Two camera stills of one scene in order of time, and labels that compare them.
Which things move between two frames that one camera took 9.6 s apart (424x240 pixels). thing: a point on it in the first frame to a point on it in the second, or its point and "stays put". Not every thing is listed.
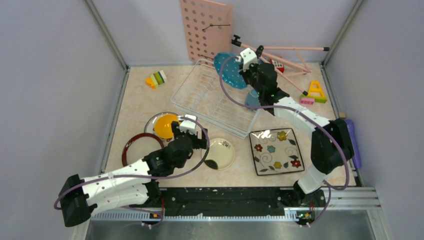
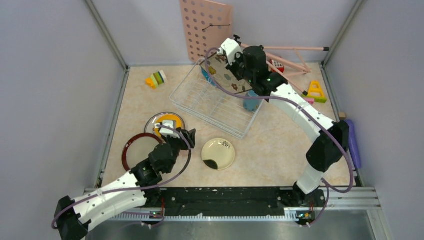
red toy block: [278, 65] stays put
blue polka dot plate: [230, 71] to [206, 75]
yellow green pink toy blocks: [315, 95] stays put
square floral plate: [275, 151] to [228, 79]
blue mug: [252, 98] stays put
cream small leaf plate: [221, 154] stays put
